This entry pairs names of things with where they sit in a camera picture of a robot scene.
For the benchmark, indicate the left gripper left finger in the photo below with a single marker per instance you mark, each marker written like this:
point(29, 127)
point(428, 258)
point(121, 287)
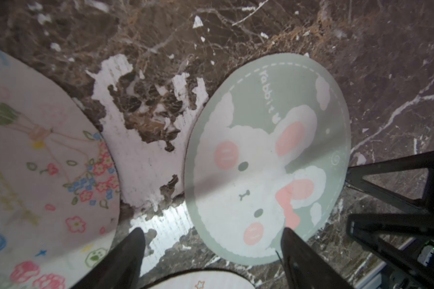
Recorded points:
point(121, 268)

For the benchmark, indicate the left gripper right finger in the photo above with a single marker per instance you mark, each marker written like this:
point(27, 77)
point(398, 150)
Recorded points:
point(304, 268)

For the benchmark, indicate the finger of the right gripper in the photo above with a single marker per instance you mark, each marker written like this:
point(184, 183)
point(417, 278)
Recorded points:
point(405, 183)
point(368, 229)

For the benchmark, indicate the pink striped unicorn coaster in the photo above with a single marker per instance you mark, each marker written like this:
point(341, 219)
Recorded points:
point(203, 279)

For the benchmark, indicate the butterfly doodle coaster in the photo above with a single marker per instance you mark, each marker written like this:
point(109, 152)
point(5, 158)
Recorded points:
point(59, 188)

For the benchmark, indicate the grey-green bunny coaster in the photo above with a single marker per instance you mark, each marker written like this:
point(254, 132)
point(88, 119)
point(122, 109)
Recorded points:
point(269, 151)

